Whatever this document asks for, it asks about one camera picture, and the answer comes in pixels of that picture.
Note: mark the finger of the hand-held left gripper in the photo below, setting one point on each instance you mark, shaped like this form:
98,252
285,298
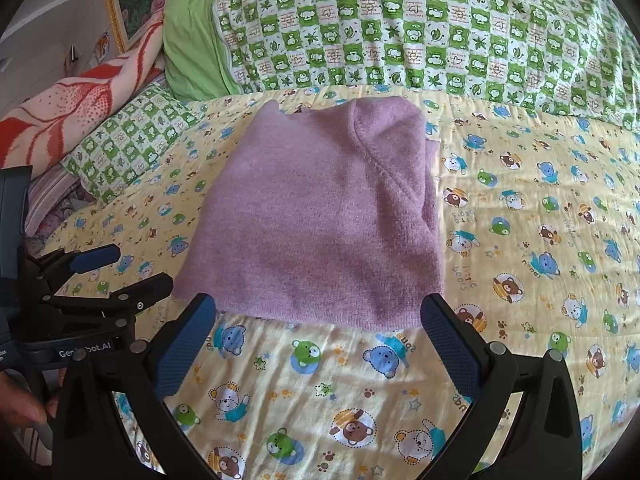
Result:
95,258
145,290

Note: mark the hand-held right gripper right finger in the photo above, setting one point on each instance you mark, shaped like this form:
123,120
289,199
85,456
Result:
450,350

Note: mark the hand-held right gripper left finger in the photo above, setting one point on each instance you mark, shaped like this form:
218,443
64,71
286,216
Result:
185,350

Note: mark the purple knit sweater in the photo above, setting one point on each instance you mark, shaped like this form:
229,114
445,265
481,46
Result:
310,220

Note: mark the person's left hand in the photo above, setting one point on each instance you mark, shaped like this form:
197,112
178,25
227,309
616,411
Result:
20,400

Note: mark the purple striped cloth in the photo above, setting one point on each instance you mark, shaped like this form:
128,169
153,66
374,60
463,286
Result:
52,197

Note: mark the green checkered pillow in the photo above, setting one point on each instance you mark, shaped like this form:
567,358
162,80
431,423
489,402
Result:
130,145

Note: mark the yellow bear print bedsheet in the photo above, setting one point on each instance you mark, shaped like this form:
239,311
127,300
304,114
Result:
525,240

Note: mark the orange floral blanket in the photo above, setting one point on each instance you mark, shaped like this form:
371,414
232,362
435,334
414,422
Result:
65,110

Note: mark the green checkered quilt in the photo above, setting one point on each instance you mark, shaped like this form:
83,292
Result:
425,25

